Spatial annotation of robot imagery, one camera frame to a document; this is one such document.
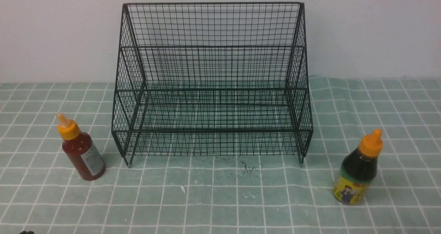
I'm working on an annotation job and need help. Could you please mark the red sauce bottle orange cap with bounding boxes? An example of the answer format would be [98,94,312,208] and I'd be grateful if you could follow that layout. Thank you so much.
[57,113,106,181]

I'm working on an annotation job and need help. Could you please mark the dark soy sauce bottle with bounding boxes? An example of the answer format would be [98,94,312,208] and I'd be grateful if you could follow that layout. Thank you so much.
[332,129,383,204]

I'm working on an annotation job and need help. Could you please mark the green checkered tablecloth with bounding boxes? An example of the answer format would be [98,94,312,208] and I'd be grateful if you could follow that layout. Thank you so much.
[0,77,440,234]

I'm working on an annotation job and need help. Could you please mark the black wire mesh shelf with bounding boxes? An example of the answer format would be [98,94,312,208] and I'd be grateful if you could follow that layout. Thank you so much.
[111,2,314,166]

